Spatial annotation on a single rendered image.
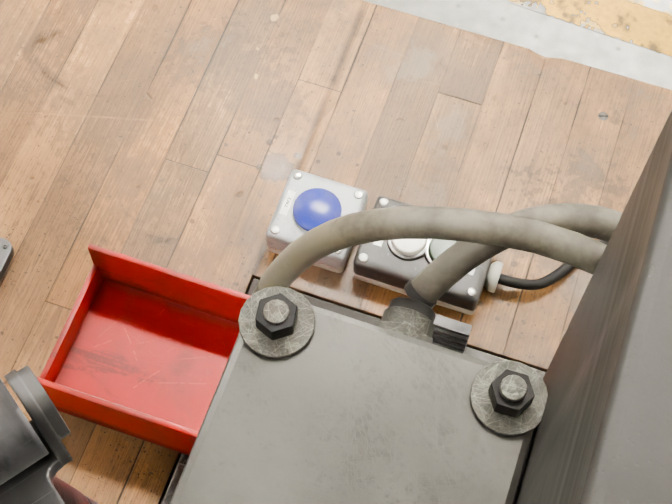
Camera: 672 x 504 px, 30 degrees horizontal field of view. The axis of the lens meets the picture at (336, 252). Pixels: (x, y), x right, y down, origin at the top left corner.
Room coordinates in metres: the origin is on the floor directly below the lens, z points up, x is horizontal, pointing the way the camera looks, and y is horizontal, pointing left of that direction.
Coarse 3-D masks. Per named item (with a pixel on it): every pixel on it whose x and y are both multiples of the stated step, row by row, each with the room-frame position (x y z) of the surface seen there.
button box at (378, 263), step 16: (368, 256) 0.44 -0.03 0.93; (384, 256) 0.44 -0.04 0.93; (400, 256) 0.44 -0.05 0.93; (416, 256) 0.44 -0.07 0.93; (368, 272) 0.43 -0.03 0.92; (384, 272) 0.43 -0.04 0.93; (400, 272) 0.43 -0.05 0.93; (416, 272) 0.43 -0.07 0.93; (480, 272) 0.43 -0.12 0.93; (496, 272) 0.43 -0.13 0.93; (560, 272) 0.44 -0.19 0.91; (400, 288) 0.42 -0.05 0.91; (464, 288) 0.42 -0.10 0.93; (480, 288) 0.42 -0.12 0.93; (528, 288) 0.43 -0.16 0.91; (448, 304) 0.41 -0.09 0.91; (464, 304) 0.41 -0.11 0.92
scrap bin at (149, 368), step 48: (96, 288) 0.41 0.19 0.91; (144, 288) 0.41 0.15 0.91; (192, 288) 0.40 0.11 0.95; (96, 336) 0.37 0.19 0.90; (144, 336) 0.37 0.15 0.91; (192, 336) 0.38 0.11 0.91; (48, 384) 0.31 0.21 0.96; (96, 384) 0.33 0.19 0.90; (144, 384) 0.33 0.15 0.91; (192, 384) 0.33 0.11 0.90; (144, 432) 0.29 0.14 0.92; (192, 432) 0.28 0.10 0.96
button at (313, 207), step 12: (312, 192) 0.49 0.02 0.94; (324, 192) 0.49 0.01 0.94; (300, 204) 0.48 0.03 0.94; (312, 204) 0.48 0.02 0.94; (324, 204) 0.48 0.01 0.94; (336, 204) 0.48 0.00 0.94; (300, 216) 0.47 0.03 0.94; (312, 216) 0.47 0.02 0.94; (324, 216) 0.47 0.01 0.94; (336, 216) 0.47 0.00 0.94; (312, 228) 0.46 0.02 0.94
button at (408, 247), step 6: (396, 240) 0.45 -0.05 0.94; (402, 240) 0.45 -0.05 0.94; (408, 240) 0.45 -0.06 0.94; (414, 240) 0.45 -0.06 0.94; (420, 240) 0.45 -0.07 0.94; (426, 240) 0.45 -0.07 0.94; (396, 246) 0.45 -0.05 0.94; (402, 246) 0.45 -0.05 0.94; (408, 246) 0.45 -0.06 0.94; (414, 246) 0.45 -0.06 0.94; (420, 246) 0.45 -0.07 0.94; (402, 252) 0.44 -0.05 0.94; (408, 252) 0.44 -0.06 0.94; (414, 252) 0.44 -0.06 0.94
